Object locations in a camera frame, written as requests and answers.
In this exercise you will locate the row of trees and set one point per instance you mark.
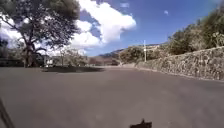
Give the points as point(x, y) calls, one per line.
point(200, 35)

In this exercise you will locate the grey stone wall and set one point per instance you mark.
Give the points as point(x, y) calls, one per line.
point(196, 63)

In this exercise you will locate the grey asphalt road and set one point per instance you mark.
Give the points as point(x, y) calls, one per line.
point(100, 96)

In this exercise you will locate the large spreading tree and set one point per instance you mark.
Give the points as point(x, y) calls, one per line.
point(43, 20)

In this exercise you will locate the white pole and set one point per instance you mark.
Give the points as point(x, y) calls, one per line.
point(145, 51)

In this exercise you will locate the round green tree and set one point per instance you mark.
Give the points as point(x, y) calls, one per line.
point(131, 55)

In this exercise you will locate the row of bushes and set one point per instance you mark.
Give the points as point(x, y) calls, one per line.
point(73, 58)

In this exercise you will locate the distant hill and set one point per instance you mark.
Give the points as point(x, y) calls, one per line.
point(111, 53)

